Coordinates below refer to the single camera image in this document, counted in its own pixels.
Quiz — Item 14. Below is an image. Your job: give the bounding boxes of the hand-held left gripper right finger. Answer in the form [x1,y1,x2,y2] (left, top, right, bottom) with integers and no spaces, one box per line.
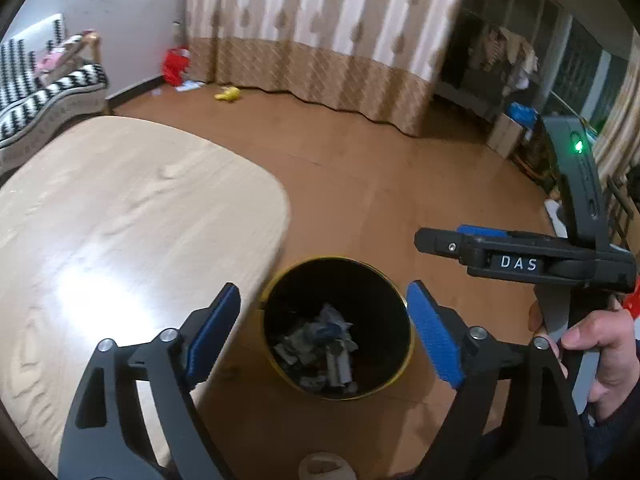
[406,280,593,480]

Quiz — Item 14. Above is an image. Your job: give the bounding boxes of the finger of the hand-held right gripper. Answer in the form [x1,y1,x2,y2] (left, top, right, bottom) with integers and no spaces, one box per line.
[414,226,470,262]
[456,224,508,239]

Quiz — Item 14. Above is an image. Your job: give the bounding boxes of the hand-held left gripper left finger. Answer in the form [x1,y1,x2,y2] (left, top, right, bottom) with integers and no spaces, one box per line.
[57,282,242,480]

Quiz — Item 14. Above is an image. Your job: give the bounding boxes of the black round trash bin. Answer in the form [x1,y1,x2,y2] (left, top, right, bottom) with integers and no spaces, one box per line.
[260,257,415,402]

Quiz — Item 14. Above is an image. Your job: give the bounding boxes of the person's right forearm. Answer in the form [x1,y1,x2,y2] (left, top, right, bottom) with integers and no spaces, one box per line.
[580,405,637,480]

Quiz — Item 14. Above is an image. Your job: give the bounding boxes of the person's right hand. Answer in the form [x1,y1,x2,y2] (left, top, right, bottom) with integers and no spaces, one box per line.
[529,297,636,421]

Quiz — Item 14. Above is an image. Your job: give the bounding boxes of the white roll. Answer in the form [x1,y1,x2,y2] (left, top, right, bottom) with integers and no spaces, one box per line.
[544,200,567,232]

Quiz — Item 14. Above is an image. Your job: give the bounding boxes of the beige curtain with lattice hem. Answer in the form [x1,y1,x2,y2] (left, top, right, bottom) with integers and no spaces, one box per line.
[592,55,640,186]

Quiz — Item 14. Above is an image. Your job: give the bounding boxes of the cardboard box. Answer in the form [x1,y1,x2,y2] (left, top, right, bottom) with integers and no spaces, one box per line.
[487,112,526,159]

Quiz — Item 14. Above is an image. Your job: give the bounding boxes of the blue plastic bag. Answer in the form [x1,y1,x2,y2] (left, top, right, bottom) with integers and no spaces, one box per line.
[507,102,539,129]

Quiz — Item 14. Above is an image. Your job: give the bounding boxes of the pile of paper scraps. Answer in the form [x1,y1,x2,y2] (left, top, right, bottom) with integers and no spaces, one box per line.
[272,304,360,395]

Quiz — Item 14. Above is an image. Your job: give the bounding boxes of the red plastic stool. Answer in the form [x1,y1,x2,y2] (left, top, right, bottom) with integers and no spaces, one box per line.
[622,280,640,322]

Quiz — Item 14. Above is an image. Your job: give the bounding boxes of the hanging beige clothes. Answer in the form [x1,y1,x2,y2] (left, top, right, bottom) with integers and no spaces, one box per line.
[480,27,541,91]

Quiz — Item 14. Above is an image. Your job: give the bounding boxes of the beige slipper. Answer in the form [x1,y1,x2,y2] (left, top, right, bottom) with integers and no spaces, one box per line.
[299,452,357,480]

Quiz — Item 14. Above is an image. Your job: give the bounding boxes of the beige leaf pattern curtain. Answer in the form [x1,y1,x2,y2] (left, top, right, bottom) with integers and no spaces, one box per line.
[186,0,473,137]

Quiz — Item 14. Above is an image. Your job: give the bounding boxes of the red plastic bag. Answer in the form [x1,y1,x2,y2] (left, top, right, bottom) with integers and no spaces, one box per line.
[164,47,192,86]

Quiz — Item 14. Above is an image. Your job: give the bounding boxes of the black and white striped sofa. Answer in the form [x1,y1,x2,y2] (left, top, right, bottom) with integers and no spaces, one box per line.
[0,14,111,161]

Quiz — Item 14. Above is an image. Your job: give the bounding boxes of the pink clothes bundle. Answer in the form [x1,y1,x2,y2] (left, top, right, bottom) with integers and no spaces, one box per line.
[37,35,90,74]

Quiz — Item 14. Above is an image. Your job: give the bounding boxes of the window with metal frame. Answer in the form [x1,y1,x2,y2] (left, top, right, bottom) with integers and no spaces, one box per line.
[440,0,631,126]

